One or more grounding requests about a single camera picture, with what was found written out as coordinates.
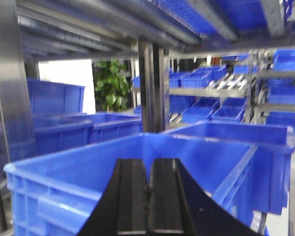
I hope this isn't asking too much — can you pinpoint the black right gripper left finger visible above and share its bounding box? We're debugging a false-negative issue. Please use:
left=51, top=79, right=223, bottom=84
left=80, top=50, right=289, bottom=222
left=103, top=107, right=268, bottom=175
left=78, top=158, right=148, bottom=236

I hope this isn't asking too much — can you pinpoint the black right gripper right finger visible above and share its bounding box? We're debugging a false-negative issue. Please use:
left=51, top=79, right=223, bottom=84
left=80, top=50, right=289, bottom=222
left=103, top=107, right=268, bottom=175
left=147, top=158, right=257, bottom=236

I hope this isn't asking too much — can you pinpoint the blue bin in front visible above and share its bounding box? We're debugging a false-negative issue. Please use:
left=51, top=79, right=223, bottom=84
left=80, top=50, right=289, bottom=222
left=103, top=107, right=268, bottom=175
left=4, top=134, right=256, bottom=236

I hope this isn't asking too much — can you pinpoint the blue bin right adjacent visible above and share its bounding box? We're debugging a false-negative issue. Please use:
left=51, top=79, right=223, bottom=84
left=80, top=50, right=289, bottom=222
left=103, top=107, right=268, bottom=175
left=165, top=121, right=295, bottom=215

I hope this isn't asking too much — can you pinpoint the green potted plant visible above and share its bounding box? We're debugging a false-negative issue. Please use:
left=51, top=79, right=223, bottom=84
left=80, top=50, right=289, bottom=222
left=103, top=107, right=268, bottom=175
left=93, top=60, right=130, bottom=112

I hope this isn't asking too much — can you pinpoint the dark steel upright post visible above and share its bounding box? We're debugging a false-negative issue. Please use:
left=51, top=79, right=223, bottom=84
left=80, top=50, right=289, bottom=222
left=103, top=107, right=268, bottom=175
left=138, top=39, right=170, bottom=133

